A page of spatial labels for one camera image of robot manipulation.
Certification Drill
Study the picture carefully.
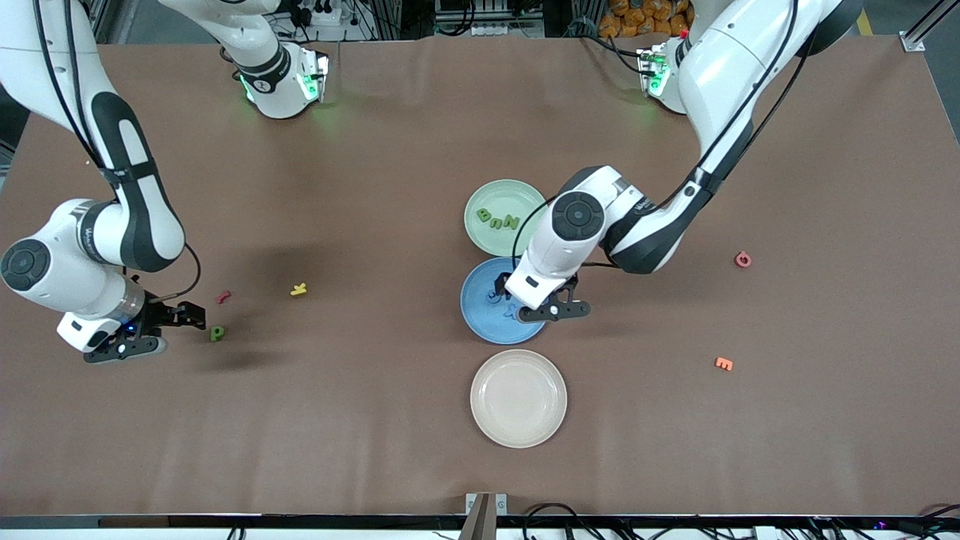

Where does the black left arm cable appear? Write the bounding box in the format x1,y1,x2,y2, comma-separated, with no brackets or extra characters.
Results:
512,0,818,277

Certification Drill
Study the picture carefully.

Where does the black table edge rail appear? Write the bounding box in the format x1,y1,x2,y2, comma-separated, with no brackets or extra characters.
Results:
0,514,960,532

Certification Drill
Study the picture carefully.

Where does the blue plate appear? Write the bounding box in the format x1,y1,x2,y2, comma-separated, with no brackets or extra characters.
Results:
460,256,553,346

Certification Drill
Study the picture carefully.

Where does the white power strip with plugs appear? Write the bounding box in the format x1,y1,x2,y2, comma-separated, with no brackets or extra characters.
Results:
289,0,346,28

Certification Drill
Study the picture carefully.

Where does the light green plate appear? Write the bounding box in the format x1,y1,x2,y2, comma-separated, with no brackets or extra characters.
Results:
463,178,550,258

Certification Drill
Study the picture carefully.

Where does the beige plate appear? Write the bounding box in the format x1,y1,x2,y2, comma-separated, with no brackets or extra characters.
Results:
469,349,569,449

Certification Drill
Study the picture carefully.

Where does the long white power strip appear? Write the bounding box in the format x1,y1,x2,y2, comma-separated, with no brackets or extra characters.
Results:
471,22,545,37

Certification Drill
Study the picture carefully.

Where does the grey metal bracket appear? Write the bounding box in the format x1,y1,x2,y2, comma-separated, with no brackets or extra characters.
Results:
465,492,509,540

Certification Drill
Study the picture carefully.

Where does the black cable bundle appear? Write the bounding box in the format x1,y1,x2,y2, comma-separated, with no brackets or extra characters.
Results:
523,502,601,540

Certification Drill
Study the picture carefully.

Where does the orange bag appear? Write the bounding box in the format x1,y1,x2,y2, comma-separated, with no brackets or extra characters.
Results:
600,0,691,38

